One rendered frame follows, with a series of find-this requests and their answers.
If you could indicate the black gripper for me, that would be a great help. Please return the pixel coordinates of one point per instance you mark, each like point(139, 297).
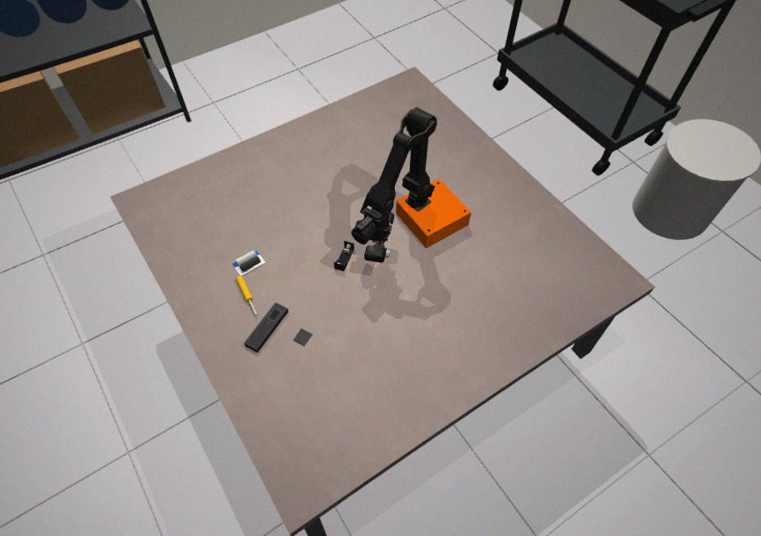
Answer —
point(377, 252)

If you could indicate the yellow screwdriver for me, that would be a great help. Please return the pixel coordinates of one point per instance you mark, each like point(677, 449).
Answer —
point(245, 291)

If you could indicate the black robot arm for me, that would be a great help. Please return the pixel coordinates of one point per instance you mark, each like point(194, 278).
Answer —
point(420, 125)

